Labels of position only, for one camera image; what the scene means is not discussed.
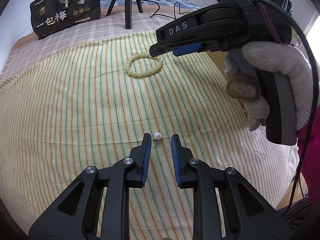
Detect pearl stud earring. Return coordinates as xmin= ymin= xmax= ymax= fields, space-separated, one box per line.
xmin=153 ymin=132 xmax=162 ymax=148

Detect pink sleeve forearm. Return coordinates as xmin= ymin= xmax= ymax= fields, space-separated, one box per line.
xmin=296 ymin=103 xmax=320 ymax=209

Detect white knit gloved hand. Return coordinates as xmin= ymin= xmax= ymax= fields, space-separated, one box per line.
xmin=224 ymin=41 xmax=313 ymax=131

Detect striped yellow cloth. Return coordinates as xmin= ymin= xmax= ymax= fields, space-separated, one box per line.
xmin=1 ymin=31 xmax=298 ymax=239

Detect black snack bag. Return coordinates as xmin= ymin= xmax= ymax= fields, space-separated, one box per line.
xmin=30 ymin=0 xmax=101 ymax=39

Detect cream bead bracelet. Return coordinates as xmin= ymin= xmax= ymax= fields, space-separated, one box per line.
xmin=125 ymin=52 xmax=164 ymax=78

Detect black cable with inline switch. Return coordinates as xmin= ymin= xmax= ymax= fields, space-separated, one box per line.
xmin=130 ymin=0 xmax=186 ymax=21

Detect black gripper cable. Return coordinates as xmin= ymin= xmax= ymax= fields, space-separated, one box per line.
xmin=254 ymin=0 xmax=320 ymax=213

